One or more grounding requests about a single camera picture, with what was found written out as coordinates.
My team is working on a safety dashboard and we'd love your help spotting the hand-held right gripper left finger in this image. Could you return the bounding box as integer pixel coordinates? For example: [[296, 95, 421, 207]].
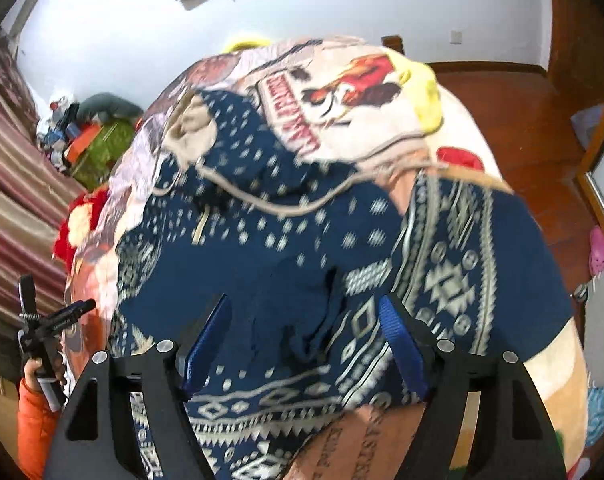
[[44, 292, 233, 480]]

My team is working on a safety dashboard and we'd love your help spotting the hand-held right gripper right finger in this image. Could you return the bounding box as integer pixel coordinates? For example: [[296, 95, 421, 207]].
[[379, 292, 568, 480]]

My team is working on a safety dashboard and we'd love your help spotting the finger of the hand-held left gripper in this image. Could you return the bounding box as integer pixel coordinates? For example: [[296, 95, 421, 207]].
[[44, 299, 97, 337], [18, 275, 37, 323]]

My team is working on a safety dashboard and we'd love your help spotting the navy patterned hooded garment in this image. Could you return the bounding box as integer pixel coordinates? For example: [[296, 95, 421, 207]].
[[104, 87, 575, 480]]

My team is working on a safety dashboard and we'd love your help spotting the person's left forearm orange sleeve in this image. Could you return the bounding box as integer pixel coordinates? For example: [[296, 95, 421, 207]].
[[16, 377, 62, 479]]

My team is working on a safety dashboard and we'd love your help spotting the person's left hand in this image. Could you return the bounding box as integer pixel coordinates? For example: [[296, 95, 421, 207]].
[[22, 352, 68, 393]]

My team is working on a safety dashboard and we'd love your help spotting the red fluffy cloth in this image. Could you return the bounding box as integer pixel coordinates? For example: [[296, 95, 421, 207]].
[[52, 187, 113, 267]]

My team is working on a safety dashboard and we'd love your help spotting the striped curtain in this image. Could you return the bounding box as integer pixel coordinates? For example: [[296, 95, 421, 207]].
[[0, 30, 90, 341]]

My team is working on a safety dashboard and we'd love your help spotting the green and red cloth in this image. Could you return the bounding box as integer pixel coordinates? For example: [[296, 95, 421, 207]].
[[72, 120, 137, 191]]

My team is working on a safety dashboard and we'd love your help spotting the printed blanket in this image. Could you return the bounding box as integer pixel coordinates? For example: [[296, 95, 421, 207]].
[[64, 35, 590, 480]]

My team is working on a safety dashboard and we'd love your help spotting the orange box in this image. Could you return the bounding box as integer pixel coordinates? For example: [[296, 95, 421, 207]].
[[64, 125, 103, 162]]

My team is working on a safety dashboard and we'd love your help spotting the pile of small clutter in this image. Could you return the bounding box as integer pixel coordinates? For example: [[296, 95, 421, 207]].
[[36, 95, 82, 171]]

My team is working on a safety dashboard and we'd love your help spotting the grey plush toy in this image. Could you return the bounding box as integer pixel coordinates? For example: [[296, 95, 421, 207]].
[[76, 92, 145, 123]]

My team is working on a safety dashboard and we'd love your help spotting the pink slipper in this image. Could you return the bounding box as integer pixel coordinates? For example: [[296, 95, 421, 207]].
[[588, 226, 604, 277]]

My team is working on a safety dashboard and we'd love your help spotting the yellow cloth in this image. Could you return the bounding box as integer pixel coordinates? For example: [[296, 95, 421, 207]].
[[222, 34, 443, 136]]

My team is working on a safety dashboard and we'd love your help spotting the pale purple bag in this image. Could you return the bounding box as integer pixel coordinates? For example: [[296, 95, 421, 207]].
[[569, 105, 604, 152]]

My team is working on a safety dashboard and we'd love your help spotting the wooden door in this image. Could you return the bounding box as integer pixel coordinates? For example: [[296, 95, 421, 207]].
[[544, 0, 604, 111]]

